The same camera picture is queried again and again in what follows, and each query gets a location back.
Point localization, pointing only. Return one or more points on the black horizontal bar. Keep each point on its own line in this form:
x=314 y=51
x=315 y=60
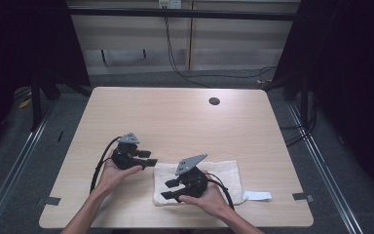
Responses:
x=181 y=14

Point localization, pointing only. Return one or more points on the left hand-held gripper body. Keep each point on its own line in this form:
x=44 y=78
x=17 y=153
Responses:
x=126 y=157

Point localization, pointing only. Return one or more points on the black wall hook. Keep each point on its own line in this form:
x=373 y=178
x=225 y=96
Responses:
x=144 y=53
x=103 y=56

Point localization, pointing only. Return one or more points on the dark curtain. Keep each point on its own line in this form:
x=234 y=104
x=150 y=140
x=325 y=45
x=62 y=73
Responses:
x=350 y=81
x=19 y=48

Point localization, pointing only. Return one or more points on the small black floor tape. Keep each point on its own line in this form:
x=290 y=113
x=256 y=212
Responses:
x=60 y=136

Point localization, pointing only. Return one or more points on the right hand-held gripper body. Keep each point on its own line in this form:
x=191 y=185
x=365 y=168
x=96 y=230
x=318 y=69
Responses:
x=194 y=185

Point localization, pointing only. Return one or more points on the metal floor rail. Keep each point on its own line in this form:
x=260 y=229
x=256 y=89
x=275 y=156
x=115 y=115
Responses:
x=321 y=165
x=16 y=162

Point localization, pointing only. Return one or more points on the white wall socket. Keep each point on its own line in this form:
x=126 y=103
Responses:
x=170 y=4

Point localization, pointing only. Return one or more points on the person's right hand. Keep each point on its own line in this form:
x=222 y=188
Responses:
x=211 y=201

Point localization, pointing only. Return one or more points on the black table grommet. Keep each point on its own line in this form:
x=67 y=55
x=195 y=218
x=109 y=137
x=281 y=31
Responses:
x=214 y=101

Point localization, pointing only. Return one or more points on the grey tape strip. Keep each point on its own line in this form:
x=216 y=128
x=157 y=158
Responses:
x=50 y=201
x=303 y=197

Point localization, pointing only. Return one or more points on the person's left hand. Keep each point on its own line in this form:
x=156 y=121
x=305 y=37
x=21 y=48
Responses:
x=113 y=178

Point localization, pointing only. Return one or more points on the yellow object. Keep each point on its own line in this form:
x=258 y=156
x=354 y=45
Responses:
x=25 y=103

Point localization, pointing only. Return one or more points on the white towel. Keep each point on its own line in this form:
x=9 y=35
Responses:
x=229 y=177

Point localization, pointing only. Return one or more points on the black metal stand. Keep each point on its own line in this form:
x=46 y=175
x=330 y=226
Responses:
x=304 y=100
x=36 y=104

